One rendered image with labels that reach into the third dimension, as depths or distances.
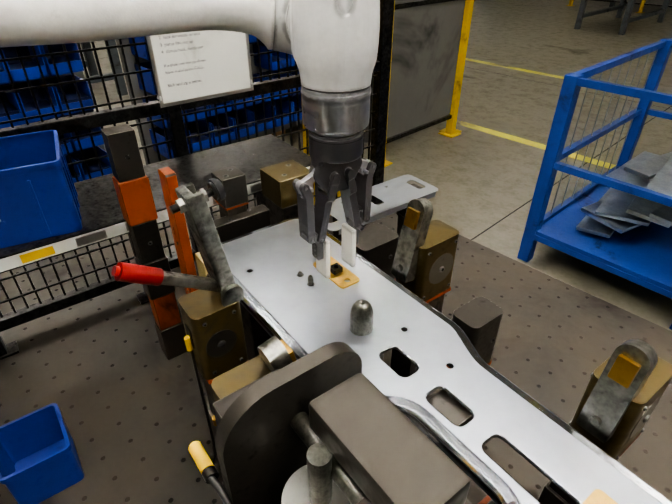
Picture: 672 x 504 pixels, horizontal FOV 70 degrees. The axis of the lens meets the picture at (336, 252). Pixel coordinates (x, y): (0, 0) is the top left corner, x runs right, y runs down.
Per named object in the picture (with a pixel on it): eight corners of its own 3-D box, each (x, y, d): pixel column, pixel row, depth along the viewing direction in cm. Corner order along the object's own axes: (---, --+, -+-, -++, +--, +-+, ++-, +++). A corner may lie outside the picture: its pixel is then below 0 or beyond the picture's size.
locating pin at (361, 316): (376, 338, 68) (379, 302, 64) (359, 347, 66) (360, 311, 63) (362, 325, 70) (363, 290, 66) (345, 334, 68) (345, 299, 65)
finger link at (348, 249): (341, 223, 76) (344, 222, 76) (340, 259, 80) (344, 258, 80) (353, 231, 74) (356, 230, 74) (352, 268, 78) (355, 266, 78)
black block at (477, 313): (485, 424, 90) (519, 304, 73) (449, 452, 85) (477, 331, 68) (463, 405, 93) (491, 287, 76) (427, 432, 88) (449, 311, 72)
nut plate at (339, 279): (361, 280, 76) (361, 274, 75) (342, 289, 74) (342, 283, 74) (330, 256, 82) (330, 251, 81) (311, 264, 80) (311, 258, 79)
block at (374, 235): (401, 338, 108) (412, 231, 92) (360, 362, 102) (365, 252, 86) (380, 320, 113) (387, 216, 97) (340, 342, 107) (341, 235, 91)
